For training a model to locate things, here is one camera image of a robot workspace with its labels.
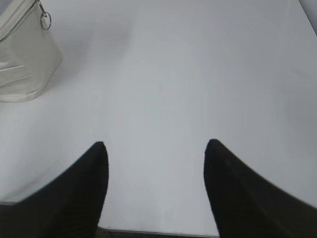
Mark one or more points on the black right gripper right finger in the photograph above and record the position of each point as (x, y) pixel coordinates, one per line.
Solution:
(246, 205)

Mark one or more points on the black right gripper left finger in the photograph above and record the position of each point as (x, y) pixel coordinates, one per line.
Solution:
(68, 207)

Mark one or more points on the cream fabric zipper bag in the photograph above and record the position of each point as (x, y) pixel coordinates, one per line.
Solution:
(28, 54)

